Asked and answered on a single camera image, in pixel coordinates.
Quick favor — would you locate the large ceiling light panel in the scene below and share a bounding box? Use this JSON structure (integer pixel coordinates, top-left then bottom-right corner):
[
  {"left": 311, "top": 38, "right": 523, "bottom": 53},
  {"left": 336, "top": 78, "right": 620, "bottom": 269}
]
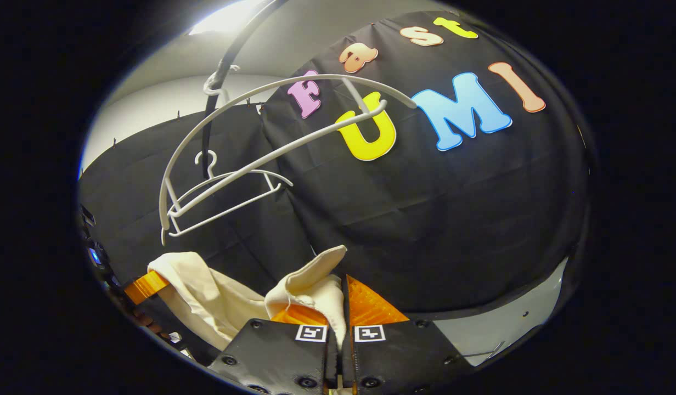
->
[{"left": 187, "top": 0, "right": 267, "bottom": 36}]

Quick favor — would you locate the black clothes rack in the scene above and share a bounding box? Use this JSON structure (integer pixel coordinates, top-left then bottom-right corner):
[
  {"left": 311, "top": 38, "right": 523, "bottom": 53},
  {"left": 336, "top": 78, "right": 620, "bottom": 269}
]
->
[{"left": 200, "top": 0, "right": 288, "bottom": 179}]

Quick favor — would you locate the cream shirt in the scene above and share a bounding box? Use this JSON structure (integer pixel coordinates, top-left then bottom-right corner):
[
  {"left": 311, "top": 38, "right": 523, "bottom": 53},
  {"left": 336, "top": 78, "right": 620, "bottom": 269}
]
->
[{"left": 147, "top": 245, "right": 348, "bottom": 352}]

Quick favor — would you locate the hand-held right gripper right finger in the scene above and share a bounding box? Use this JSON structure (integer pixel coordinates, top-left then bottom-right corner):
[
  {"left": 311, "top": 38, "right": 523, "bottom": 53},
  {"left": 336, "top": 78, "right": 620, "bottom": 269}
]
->
[{"left": 340, "top": 273, "right": 473, "bottom": 395}]

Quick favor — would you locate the black backdrop cloth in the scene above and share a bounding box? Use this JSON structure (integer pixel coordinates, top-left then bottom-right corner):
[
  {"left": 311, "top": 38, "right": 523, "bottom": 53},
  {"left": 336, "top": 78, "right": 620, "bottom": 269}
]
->
[{"left": 79, "top": 10, "right": 591, "bottom": 321}]

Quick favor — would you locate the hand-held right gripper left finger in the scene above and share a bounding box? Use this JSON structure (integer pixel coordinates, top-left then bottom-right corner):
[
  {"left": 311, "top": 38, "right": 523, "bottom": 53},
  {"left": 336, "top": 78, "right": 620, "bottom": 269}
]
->
[{"left": 206, "top": 303, "right": 340, "bottom": 395}]

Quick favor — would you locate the white plastic clothes hanger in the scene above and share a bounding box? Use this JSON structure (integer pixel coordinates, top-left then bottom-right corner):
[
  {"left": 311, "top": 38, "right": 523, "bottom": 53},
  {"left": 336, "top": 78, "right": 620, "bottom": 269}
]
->
[
  {"left": 168, "top": 149, "right": 294, "bottom": 238},
  {"left": 158, "top": 65, "right": 418, "bottom": 246}
]

